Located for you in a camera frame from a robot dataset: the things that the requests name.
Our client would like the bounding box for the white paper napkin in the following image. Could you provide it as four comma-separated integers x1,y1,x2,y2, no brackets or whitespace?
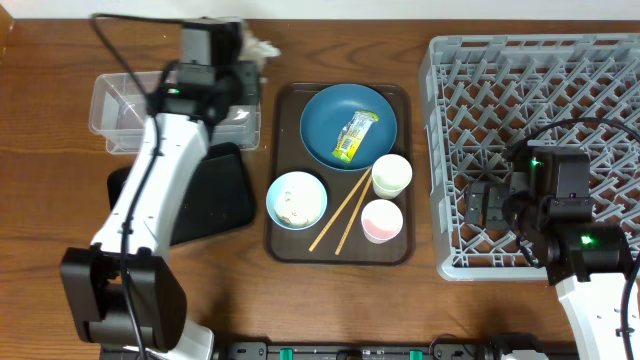
239,22,281,72

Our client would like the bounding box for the light blue bowl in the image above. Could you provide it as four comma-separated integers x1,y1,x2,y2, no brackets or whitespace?
266,171,328,230

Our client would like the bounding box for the grey dishwasher rack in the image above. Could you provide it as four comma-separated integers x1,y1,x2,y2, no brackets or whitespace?
419,33,639,281

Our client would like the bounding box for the black plastic waste tray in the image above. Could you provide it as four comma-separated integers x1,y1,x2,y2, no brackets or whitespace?
92,141,256,256

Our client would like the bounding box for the white cup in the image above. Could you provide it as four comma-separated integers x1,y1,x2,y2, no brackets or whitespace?
372,154,413,199

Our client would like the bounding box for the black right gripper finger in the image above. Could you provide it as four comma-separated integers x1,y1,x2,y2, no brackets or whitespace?
483,184,510,230
464,181,488,226

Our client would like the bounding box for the dark blue plate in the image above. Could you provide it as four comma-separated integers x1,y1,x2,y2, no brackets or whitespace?
300,84,398,171

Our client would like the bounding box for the leftover rice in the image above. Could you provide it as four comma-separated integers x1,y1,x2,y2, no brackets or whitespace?
275,187,322,228

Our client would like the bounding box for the clear plastic waste bin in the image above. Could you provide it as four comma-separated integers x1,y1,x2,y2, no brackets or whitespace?
89,73,261,155

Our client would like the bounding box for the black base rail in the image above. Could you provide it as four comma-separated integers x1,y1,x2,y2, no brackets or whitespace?
99,332,576,360

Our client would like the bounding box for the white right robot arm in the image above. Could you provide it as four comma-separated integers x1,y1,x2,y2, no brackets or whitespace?
465,146,639,359

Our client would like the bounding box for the brown serving tray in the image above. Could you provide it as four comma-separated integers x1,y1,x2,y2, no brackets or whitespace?
264,83,415,266

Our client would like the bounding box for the yellow snack wrapper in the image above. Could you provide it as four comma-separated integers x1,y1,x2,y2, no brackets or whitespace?
332,110,380,164

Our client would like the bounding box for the left wooden chopstick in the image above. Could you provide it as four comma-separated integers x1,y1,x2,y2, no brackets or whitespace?
308,167,371,252

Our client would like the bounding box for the wooden chopstick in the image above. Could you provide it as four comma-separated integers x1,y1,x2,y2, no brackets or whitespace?
334,168,372,256
308,167,371,252

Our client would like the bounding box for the pink cup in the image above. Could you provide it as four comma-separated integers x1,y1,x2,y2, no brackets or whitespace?
361,199,404,244

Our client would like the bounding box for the right wooden chopstick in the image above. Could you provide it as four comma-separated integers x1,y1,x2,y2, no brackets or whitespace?
334,168,372,256

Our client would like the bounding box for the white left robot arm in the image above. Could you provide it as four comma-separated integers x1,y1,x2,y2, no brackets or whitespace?
60,61,260,359

